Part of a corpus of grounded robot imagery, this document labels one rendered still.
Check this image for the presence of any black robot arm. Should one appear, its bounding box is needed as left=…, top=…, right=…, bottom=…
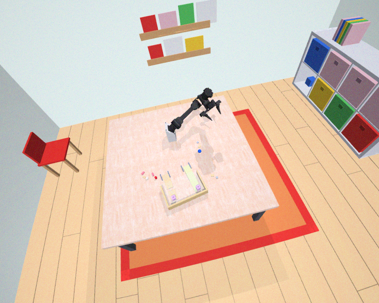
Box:
left=168, top=87, right=215, bottom=133

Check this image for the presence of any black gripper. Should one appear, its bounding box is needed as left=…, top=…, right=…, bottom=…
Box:
left=200, top=99, right=221, bottom=121

